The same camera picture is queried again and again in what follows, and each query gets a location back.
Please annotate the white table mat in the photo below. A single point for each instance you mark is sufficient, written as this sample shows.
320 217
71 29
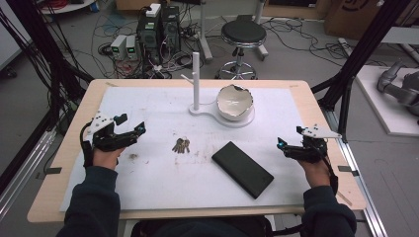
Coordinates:
164 177

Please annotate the person's left hand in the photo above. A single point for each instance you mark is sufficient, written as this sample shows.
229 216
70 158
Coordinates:
106 159

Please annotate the black round stool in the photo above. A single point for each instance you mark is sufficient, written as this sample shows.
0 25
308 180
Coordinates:
243 33

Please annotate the white stand with peg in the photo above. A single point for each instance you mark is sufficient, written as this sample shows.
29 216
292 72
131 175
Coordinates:
196 82

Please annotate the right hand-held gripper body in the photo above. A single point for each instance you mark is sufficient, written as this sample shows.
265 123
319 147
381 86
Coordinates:
311 148

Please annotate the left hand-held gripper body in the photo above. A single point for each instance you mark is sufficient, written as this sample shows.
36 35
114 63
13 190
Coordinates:
105 138

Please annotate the grey tape piece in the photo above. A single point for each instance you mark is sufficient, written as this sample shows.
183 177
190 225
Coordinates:
52 170
347 170

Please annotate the aluminium rail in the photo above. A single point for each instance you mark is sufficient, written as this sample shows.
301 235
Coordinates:
23 174
362 197

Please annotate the white power strip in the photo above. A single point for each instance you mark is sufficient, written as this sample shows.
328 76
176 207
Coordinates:
346 46

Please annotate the black computer tower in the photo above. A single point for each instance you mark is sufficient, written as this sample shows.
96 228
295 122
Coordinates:
149 39
170 31

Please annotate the person's right hand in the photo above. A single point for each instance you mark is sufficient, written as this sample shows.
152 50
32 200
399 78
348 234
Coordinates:
317 173

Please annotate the black frame post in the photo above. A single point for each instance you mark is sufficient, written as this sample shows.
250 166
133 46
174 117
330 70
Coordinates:
39 42
362 56

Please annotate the black power bank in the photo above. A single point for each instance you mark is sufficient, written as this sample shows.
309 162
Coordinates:
242 169

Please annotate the white cracked-egg bowl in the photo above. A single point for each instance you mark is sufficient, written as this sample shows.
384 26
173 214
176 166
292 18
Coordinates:
234 102

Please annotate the cardboard box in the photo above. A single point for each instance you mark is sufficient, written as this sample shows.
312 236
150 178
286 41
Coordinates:
349 16

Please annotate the white table leg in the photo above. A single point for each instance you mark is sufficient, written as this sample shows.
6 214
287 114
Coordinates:
261 33
205 36

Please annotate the person's lap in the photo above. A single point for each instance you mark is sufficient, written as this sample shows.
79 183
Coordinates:
204 228

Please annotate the white platform board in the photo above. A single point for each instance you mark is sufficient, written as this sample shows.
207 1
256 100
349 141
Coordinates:
378 108

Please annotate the grey bench power supply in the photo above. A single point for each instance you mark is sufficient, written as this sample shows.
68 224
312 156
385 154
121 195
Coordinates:
118 46
131 47

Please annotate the white power adapter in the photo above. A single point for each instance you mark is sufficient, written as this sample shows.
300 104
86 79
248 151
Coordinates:
153 10

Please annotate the bunch of keys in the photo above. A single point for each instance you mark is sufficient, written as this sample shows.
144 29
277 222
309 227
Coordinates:
181 145

